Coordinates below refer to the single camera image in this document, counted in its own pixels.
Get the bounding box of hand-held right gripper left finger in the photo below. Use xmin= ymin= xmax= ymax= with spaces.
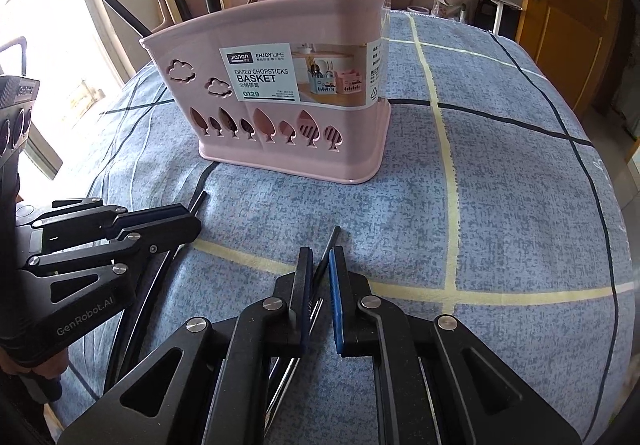
xmin=57 ymin=246 xmax=316 ymax=445

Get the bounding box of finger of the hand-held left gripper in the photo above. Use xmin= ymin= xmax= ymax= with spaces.
xmin=15 ymin=197 xmax=190 ymax=232
xmin=22 ymin=211 xmax=203 ymax=312

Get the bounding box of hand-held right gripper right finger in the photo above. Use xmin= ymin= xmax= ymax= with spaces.
xmin=327 ymin=245 xmax=583 ymax=445

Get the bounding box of pink plastic chopstick basket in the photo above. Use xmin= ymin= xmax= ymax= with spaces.
xmin=139 ymin=0 xmax=392 ymax=184

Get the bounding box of clear plastic bag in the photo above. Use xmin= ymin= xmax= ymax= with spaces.
xmin=431 ymin=0 xmax=466 ymax=20

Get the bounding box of wooden door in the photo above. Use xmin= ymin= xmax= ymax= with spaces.
xmin=515 ymin=0 xmax=626 ymax=116

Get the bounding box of white sliding door frame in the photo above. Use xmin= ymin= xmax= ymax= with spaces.
xmin=0 ymin=0 xmax=166 ymax=176

